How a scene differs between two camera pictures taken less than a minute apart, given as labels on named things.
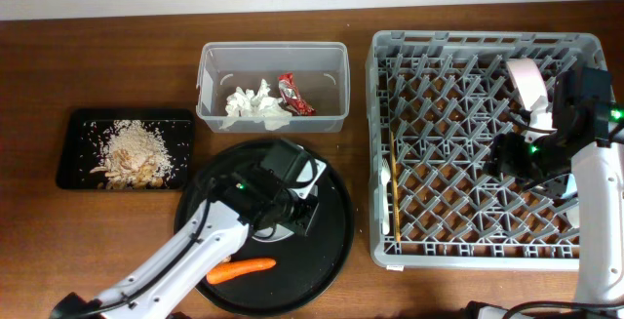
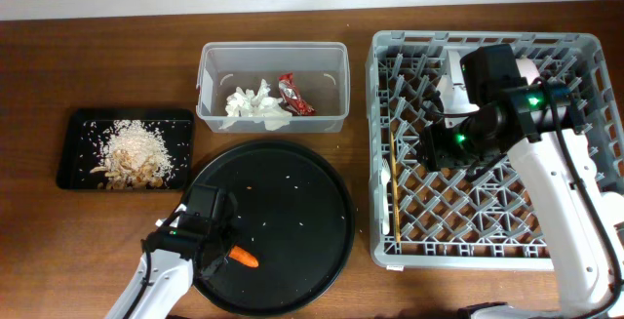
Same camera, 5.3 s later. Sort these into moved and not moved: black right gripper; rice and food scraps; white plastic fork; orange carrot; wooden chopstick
Moved: orange carrot; black right gripper
Not moved: rice and food scraps; white plastic fork; wooden chopstick
